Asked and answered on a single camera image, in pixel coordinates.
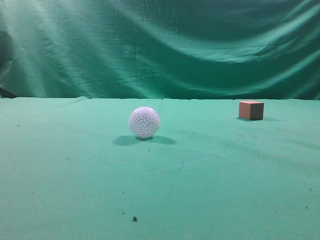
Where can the green backdrop cloth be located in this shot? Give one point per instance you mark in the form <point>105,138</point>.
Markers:
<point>160,49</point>

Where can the green table cloth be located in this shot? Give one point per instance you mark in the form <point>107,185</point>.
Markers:
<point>71,169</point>

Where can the white dimpled ball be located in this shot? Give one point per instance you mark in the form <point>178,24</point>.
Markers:
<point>144,122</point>

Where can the red cube block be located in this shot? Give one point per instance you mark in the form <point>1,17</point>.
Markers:
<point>251,110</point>

